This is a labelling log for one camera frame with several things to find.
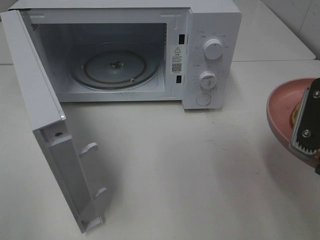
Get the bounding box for white microwave oven body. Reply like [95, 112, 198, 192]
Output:
[5, 0, 242, 110]

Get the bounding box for white warning label sticker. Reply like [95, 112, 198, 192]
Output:
[170, 44, 186, 74]

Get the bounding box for white timer knob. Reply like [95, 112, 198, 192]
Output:
[198, 71, 218, 90]

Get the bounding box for white microwave door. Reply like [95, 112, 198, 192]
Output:
[1, 10, 105, 233]

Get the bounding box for glass microwave turntable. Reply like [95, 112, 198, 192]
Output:
[70, 50, 160, 90]

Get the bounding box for upper white power knob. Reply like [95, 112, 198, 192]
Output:
[203, 37, 224, 60]

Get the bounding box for round white door button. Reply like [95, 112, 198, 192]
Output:
[196, 94, 212, 106]

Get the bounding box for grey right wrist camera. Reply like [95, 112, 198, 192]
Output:
[289, 78, 320, 160]

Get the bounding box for pink round plate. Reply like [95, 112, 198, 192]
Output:
[266, 78, 320, 174]

